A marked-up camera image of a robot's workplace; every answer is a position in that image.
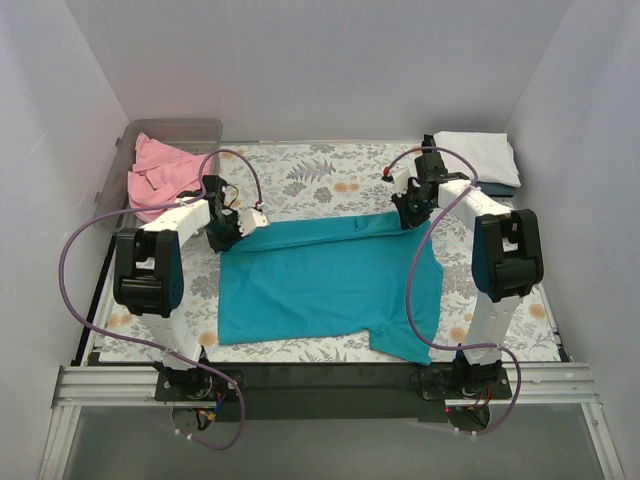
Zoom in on teal t shirt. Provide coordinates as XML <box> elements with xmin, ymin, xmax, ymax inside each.
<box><xmin>218</xmin><ymin>212</ymin><xmax>444</xmax><ymax>365</ymax></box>

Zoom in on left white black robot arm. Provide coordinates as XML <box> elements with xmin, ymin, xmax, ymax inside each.
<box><xmin>113</xmin><ymin>175</ymin><xmax>242</xmax><ymax>400</ymax></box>

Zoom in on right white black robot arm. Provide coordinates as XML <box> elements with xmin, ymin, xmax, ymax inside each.
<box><xmin>382</xmin><ymin>145</ymin><xmax>544</xmax><ymax>398</ymax></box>

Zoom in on folded grey-blue t shirt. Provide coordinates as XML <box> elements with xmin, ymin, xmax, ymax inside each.
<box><xmin>479</xmin><ymin>182</ymin><xmax>518</xmax><ymax>198</ymax></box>

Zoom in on pink t shirt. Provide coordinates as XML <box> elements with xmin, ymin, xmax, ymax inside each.
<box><xmin>127</xmin><ymin>133</ymin><xmax>205</xmax><ymax>209</ymax></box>

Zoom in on floral table mat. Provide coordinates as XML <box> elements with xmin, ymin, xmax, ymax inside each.
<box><xmin>92</xmin><ymin>141</ymin><xmax>561</xmax><ymax>365</ymax></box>

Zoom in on folded white t shirt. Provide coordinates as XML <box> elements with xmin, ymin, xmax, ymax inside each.
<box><xmin>433</xmin><ymin>131</ymin><xmax>521</xmax><ymax>188</ymax></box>

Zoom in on clear plastic bin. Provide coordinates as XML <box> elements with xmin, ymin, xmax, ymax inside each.
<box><xmin>95</xmin><ymin>118</ymin><xmax>223</xmax><ymax>216</ymax></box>

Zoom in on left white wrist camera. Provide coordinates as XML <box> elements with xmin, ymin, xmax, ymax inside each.
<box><xmin>237</xmin><ymin>208</ymin><xmax>270</xmax><ymax>238</ymax></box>

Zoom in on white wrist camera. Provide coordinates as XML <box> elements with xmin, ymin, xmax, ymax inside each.
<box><xmin>382</xmin><ymin>167</ymin><xmax>411</xmax><ymax>197</ymax></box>
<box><xmin>237</xmin><ymin>208</ymin><xmax>270</xmax><ymax>238</ymax></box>

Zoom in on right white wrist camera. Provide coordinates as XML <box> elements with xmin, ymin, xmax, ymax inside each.
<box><xmin>382</xmin><ymin>167</ymin><xmax>411</xmax><ymax>197</ymax></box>

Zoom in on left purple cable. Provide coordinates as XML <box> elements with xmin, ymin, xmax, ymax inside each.
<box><xmin>58</xmin><ymin>149</ymin><xmax>265</xmax><ymax>451</ymax></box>

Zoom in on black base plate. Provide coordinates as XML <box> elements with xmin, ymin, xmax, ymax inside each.
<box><xmin>154</xmin><ymin>363</ymin><xmax>515</xmax><ymax>427</ymax></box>

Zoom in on aluminium frame rail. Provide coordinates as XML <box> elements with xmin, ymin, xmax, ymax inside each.
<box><xmin>40</xmin><ymin>362</ymin><xmax>624</xmax><ymax>479</ymax></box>

